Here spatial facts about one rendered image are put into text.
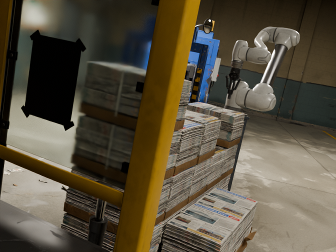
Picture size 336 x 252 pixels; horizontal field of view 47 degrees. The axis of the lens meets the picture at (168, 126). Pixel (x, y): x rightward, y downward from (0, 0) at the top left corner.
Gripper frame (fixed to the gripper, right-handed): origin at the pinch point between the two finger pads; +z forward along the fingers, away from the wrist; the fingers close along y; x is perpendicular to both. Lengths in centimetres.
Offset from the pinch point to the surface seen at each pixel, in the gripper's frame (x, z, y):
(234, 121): -34.5, 14.8, 17.3
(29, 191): -47, 117, -141
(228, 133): -37.2, 23.5, 15.5
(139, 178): -191, 17, 32
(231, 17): 841, -160, -283
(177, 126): -135, 9, 18
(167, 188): -131, 40, 18
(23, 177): -28, 117, -167
